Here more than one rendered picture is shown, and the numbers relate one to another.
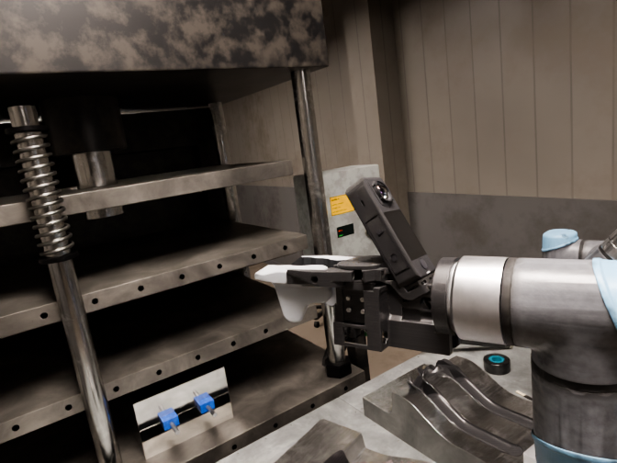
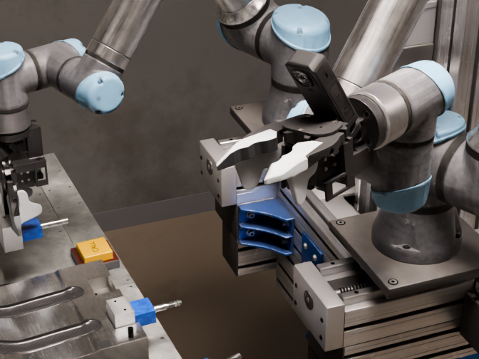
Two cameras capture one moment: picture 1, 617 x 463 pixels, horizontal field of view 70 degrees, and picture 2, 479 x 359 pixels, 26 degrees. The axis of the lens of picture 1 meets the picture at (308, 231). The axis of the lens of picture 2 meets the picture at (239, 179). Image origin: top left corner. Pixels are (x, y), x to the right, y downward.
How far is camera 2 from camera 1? 114 cm
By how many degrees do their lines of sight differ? 77
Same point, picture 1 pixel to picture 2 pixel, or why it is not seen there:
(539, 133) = not seen: outside the picture
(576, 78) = not seen: outside the picture
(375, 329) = (351, 170)
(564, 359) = (425, 129)
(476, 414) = (9, 330)
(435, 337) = (367, 157)
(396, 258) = (347, 110)
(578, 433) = (426, 169)
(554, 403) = (417, 159)
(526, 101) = not seen: outside the picture
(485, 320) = (403, 125)
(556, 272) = (415, 80)
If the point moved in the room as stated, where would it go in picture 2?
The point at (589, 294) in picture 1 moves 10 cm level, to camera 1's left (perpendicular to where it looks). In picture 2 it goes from (433, 87) to (434, 122)
